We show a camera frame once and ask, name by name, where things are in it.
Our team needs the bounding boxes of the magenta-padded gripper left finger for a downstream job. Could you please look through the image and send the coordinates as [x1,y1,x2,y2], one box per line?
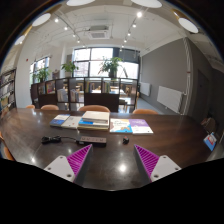
[43,143,94,187]

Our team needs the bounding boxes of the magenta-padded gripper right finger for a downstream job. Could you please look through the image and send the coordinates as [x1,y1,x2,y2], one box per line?
[133,144,183,185]

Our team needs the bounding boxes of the dark grey power strip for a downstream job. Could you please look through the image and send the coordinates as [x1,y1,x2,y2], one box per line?
[78,135,108,148]

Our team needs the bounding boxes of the white cover book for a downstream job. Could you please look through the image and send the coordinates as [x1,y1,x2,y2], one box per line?
[61,115,83,130]

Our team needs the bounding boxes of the purple white book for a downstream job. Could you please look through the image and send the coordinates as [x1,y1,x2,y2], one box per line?
[128,118,154,135]

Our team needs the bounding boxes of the blue cover book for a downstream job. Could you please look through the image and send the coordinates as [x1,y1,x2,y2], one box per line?
[49,113,71,128]

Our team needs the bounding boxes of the blue white sign card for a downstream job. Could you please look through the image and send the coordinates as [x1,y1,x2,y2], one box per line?
[203,132,218,152]

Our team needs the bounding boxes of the yellow cover book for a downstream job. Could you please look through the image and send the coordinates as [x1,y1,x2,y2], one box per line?
[77,125,109,132]

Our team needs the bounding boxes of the thick blue white book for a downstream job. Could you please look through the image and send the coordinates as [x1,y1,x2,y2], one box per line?
[78,119,110,129]

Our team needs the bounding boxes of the white teal illustrated book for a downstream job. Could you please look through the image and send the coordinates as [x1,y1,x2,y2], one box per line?
[109,118,134,134]

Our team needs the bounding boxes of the large cream cover book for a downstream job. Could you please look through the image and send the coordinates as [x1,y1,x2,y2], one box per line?
[81,110,111,124]

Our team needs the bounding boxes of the low dark shelf unit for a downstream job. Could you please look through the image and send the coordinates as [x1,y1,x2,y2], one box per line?
[30,77,139,114]

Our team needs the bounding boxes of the large green potted plant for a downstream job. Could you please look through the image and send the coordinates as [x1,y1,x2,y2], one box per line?
[98,56,123,79]

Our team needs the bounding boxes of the ceiling air conditioner unit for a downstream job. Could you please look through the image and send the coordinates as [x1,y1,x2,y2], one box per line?
[84,25,111,40]

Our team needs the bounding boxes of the round white ceiling lamps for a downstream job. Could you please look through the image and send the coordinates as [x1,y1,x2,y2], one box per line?
[13,0,200,46]

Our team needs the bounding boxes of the ceiling track spotlights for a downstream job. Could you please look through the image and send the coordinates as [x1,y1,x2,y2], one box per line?
[53,11,144,51]

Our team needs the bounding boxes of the black power strip cable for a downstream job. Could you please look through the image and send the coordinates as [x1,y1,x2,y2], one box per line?
[40,134,81,145]

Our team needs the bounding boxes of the large white wall radiator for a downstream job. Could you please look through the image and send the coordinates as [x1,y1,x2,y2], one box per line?
[156,85,185,114]

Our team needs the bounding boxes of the small white wall radiator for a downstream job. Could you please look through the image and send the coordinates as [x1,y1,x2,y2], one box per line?
[139,81,152,98]

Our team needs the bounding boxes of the tall wall bookshelf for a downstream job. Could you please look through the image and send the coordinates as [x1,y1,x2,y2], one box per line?
[0,68,17,116]

